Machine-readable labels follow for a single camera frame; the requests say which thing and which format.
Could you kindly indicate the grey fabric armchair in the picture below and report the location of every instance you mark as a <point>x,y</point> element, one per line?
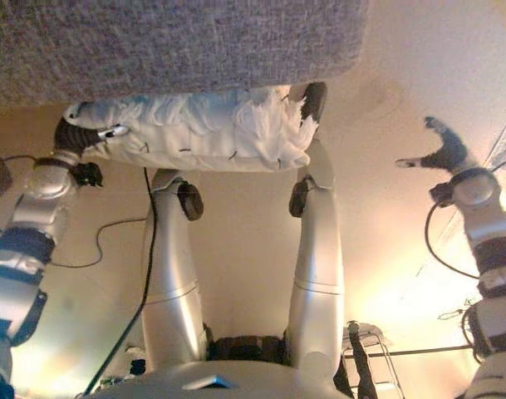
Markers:
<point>153,45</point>

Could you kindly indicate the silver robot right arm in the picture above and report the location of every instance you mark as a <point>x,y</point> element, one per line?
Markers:
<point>489,232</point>

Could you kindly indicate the metal frame stand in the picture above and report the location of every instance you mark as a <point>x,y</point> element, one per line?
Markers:
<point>371,357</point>

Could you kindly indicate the grey robot torso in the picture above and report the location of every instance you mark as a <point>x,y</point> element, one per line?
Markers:
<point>236,380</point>

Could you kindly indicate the white fringed cushion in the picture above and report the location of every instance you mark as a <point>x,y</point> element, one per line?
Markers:
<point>194,137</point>

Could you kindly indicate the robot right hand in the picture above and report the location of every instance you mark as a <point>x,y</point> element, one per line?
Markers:
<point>454,156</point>

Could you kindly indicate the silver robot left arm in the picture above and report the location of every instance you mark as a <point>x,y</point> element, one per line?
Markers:
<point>32,216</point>

